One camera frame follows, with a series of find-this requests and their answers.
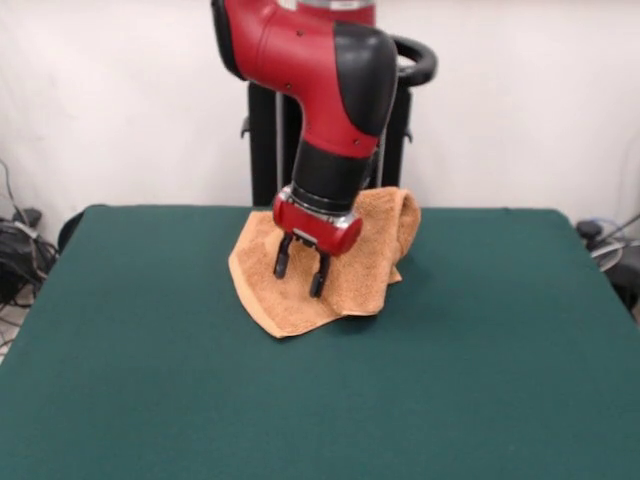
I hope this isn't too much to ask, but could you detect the dark green table cloth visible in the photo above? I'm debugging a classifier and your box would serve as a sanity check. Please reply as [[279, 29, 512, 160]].
[[0, 203, 640, 480]]

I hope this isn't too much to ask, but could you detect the black bulky object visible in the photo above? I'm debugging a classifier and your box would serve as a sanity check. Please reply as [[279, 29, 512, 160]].
[[610, 262, 640, 309]]

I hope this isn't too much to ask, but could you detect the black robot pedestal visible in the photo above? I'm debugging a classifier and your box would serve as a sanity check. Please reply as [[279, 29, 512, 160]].
[[238, 32, 440, 207]]

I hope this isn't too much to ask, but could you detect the black cable tangle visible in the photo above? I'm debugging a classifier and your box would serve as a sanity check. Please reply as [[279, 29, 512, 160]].
[[0, 158, 61, 309]]

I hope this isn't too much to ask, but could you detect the orange terry towel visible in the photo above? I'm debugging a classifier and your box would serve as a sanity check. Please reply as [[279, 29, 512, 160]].
[[228, 185, 422, 340]]

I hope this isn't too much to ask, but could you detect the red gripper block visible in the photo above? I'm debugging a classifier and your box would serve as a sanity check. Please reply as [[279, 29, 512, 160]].
[[272, 184, 364, 300]]

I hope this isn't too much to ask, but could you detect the grey chair base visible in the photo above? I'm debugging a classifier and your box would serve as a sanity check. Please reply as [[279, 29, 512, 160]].
[[589, 238, 625, 273]]

